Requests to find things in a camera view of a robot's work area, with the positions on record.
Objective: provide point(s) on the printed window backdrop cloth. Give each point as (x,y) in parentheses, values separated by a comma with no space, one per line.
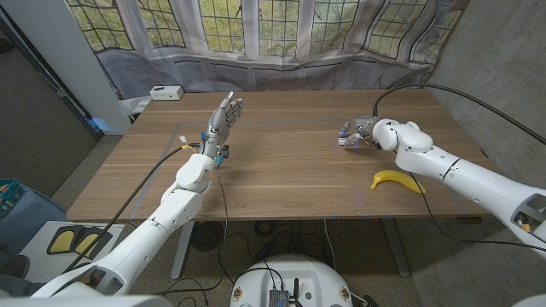
(277,34)

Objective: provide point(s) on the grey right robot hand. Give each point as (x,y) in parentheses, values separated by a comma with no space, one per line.
(362,125)

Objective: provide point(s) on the white pedal board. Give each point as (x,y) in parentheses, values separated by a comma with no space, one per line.
(38,264)

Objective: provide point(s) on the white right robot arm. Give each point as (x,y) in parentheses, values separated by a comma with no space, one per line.
(469,179)

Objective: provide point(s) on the white table leg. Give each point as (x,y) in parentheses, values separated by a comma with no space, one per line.
(182,251)
(396,251)

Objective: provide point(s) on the teal plastic basket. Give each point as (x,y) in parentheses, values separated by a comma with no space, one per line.
(8,194)

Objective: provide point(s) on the black round fan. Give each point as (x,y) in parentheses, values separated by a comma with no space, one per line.
(207,236)

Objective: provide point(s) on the white power socket box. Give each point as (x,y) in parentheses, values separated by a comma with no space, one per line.
(166,92)

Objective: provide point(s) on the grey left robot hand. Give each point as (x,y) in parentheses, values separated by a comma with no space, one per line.
(222,119)

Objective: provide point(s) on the grey blue bin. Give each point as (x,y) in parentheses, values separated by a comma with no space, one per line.
(34,213)

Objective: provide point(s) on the yellow toy banana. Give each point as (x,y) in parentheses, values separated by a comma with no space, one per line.
(396,177)

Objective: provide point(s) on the white round robot torso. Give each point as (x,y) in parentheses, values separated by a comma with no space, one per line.
(294,273)

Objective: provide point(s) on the dark brown door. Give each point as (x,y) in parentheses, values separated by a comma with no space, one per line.
(38,128)

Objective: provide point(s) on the yellow black foot pedal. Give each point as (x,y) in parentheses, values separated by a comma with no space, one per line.
(62,241)
(87,244)

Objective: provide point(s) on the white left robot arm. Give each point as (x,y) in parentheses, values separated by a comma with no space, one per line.
(141,239)

